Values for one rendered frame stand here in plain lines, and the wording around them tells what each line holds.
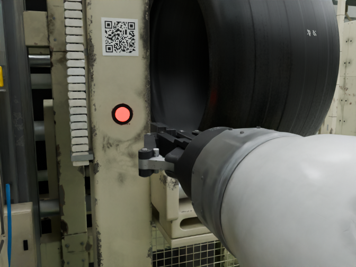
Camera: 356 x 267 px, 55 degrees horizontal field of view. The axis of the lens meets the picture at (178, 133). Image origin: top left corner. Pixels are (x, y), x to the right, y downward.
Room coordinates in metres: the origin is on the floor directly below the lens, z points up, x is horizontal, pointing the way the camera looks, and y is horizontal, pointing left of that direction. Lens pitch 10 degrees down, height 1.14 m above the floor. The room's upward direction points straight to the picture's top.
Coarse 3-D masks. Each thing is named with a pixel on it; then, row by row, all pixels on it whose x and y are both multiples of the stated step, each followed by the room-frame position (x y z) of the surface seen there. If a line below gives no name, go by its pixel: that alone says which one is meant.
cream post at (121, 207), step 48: (96, 0) 0.71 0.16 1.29; (144, 0) 0.74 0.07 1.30; (96, 48) 0.71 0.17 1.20; (144, 48) 0.74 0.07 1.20; (96, 96) 0.71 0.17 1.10; (144, 96) 0.74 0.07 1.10; (96, 144) 0.71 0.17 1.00; (96, 192) 0.71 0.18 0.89; (144, 192) 0.74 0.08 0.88; (96, 240) 0.71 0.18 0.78; (144, 240) 0.74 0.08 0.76
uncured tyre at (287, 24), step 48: (192, 0) 1.06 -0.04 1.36; (240, 0) 0.63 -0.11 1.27; (288, 0) 0.66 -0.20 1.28; (192, 48) 1.15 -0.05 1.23; (240, 48) 0.62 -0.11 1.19; (288, 48) 0.64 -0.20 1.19; (336, 48) 0.69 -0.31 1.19; (192, 96) 1.14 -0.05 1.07; (240, 96) 0.62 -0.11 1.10; (288, 96) 0.65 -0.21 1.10
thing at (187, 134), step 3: (177, 132) 0.41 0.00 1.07; (180, 132) 0.41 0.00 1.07; (183, 132) 0.41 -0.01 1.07; (186, 132) 0.41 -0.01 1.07; (177, 135) 0.41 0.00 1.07; (180, 135) 0.41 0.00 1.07; (183, 135) 0.40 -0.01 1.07; (186, 135) 0.39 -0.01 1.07; (189, 135) 0.39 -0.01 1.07; (192, 135) 0.39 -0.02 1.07; (186, 138) 0.39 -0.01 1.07; (189, 138) 0.38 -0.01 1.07; (192, 138) 0.37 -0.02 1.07
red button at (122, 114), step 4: (120, 108) 0.72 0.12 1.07; (124, 108) 0.72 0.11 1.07; (116, 112) 0.72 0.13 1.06; (120, 112) 0.72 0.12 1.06; (124, 112) 0.72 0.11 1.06; (128, 112) 0.72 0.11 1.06; (116, 116) 0.72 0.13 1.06; (120, 116) 0.72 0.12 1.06; (124, 116) 0.72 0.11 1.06; (128, 116) 0.72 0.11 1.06; (120, 120) 0.72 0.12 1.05; (124, 120) 0.72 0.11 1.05
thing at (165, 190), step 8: (152, 176) 0.73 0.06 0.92; (160, 176) 0.67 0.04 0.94; (168, 176) 0.64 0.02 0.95; (152, 184) 0.73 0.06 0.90; (160, 184) 0.68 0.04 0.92; (168, 184) 0.64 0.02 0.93; (176, 184) 0.64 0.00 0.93; (152, 192) 0.73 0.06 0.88; (160, 192) 0.68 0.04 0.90; (168, 192) 0.64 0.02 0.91; (176, 192) 0.64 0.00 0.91; (152, 200) 0.74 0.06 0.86; (160, 200) 0.68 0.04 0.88; (168, 200) 0.64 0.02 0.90; (176, 200) 0.64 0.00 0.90; (160, 208) 0.68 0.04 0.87; (168, 208) 0.64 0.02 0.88; (176, 208) 0.64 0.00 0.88; (168, 216) 0.64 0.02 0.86; (176, 216) 0.64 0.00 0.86
